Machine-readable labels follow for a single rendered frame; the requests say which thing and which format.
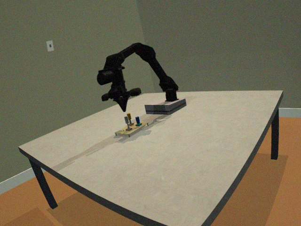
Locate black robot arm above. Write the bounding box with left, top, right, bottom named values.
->
left=97, top=43, right=178, bottom=102

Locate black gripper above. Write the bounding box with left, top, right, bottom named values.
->
left=102, top=79, right=141, bottom=112

